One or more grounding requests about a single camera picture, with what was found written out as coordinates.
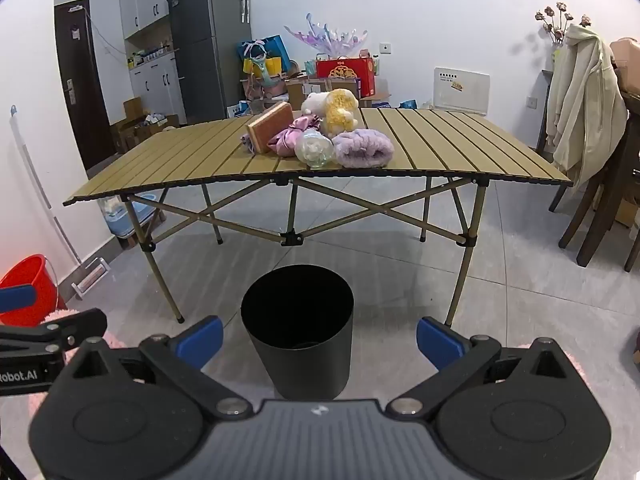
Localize white flat mop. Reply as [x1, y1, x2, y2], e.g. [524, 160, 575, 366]
[7, 104, 110, 301]

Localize grey refrigerator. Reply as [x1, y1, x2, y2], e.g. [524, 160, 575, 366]
[166, 0, 252, 126]

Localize pink satin scrunchie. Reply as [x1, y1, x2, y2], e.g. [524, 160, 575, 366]
[266, 114, 326, 157]

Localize purple fluffy cloth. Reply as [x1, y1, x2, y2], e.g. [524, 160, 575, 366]
[331, 129, 396, 169]

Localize light blue plastic tub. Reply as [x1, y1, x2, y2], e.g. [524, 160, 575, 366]
[97, 191, 166, 238]

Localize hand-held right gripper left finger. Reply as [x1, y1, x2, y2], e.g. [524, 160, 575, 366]
[55, 315, 253, 420]

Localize pink fluffy rug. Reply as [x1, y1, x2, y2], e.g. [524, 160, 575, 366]
[0, 308, 132, 461]

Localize white kitchen cabinet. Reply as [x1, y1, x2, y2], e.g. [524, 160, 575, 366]
[119, 0, 187, 128]

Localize blue gift bag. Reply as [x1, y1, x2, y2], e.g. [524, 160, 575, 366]
[236, 35, 292, 78]

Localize small cardboard box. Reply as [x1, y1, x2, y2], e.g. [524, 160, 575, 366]
[116, 97, 181, 153]
[285, 77, 321, 111]

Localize tan folding table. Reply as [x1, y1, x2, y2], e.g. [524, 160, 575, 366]
[62, 108, 574, 327]

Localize iridescent bouquet wrap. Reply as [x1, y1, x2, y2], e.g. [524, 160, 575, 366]
[284, 16, 371, 61]

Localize dark brown door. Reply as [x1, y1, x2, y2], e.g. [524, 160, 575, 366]
[54, 0, 118, 172]

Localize dried flower bunch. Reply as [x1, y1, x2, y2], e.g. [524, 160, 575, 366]
[534, 1, 592, 46]

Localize red gift box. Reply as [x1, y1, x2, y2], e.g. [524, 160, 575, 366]
[315, 56, 376, 98]

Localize white yellow plush toy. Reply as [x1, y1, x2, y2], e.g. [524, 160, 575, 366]
[300, 88, 361, 137]

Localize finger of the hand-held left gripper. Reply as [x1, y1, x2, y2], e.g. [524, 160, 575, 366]
[0, 284, 39, 314]
[0, 308, 108, 356]

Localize cream hoodie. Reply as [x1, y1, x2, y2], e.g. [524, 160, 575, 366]
[545, 24, 630, 188]

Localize orange rectangular box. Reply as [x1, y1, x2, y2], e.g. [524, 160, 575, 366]
[246, 101, 295, 155]

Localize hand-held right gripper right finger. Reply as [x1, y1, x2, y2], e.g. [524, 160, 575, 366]
[388, 316, 585, 419]

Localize red plastic bucket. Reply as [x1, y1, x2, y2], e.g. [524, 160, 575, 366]
[0, 254, 68, 328]

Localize black round trash bin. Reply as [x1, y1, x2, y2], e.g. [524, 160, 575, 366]
[240, 264, 355, 401]

